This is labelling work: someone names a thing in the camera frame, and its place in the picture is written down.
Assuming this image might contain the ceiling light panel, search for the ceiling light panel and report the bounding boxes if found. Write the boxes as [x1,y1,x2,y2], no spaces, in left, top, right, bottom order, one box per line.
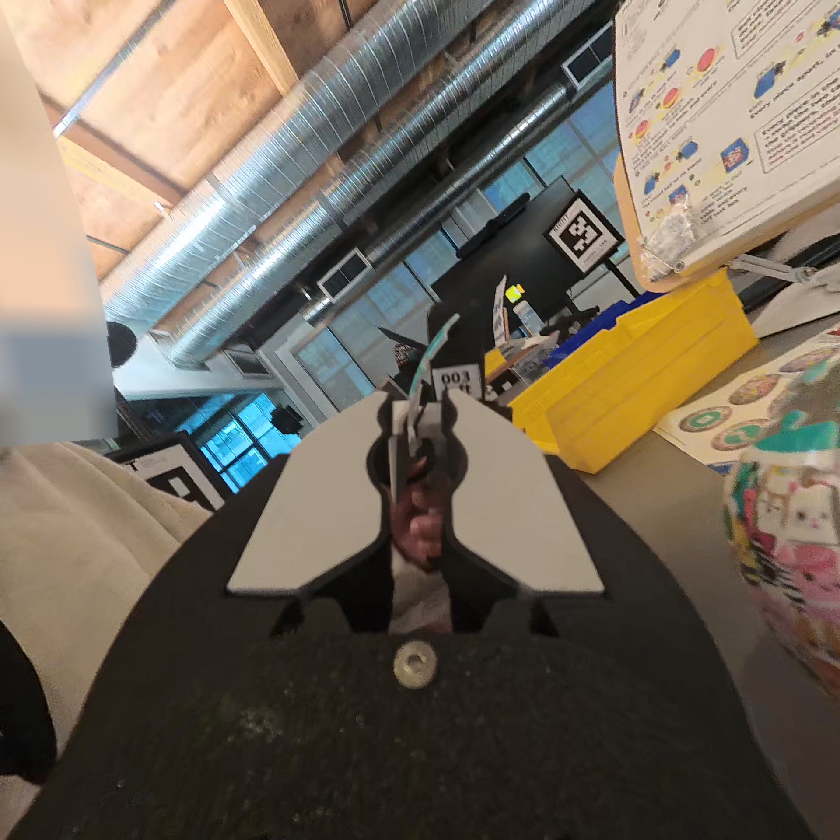
[317,248,376,304]
[560,23,616,89]

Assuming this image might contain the person's cream sweatshirt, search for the person's cream sweatshirt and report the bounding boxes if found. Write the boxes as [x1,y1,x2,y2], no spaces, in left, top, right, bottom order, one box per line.
[0,441,214,788]

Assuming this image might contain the silver ventilation duct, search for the silver ventilation duct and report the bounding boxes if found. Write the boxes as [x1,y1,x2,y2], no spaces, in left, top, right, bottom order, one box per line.
[101,0,599,329]
[167,82,573,368]

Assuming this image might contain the white instruction sheet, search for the white instruction sheet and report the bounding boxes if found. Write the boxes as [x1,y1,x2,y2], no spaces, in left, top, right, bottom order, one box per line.
[616,0,840,263]

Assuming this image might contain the black white marker board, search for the black white marker board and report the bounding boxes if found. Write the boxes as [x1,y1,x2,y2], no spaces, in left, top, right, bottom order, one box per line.
[542,189,626,274]
[105,430,228,514]

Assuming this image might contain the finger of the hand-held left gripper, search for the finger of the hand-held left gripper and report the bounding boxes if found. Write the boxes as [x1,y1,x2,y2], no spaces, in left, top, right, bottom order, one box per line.
[392,400,413,503]
[420,403,448,454]

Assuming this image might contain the blue plastic bin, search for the blue plastic bin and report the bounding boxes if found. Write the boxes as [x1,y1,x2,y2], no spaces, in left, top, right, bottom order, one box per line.
[545,292,665,370]

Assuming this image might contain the yellow plastic bin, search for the yellow plastic bin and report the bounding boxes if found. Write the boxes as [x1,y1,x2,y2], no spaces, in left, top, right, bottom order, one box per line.
[511,268,760,475]

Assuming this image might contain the person's left hand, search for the person's left hand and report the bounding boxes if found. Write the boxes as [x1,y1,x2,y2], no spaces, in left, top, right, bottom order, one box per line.
[394,459,447,569]

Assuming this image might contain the teal edged puzzle piece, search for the teal edged puzzle piece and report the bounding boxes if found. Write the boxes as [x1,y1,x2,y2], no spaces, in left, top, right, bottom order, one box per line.
[406,314,462,457]

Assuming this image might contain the clear bottle yellow cap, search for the clear bottle yellow cap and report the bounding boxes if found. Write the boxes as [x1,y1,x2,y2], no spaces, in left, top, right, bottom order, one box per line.
[511,282,547,339]

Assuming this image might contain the puzzle leaflet with circles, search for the puzzle leaflet with circles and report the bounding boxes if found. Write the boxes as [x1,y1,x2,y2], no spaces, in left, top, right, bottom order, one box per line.
[655,325,840,475]

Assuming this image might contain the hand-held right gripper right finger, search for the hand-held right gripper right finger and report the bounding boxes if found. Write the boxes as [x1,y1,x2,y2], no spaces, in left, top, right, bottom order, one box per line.
[443,392,606,598]

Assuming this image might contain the colourful puzzle ball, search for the colourful puzzle ball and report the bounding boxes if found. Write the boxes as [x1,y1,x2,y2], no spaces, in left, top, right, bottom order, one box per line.
[722,361,840,700]

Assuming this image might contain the black round lamp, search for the black round lamp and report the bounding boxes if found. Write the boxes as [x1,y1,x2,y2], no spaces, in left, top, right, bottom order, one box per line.
[107,322,139,368]

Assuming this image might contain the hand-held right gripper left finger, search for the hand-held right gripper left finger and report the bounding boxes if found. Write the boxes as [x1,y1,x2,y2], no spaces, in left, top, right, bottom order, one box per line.
[226,390,395,598]

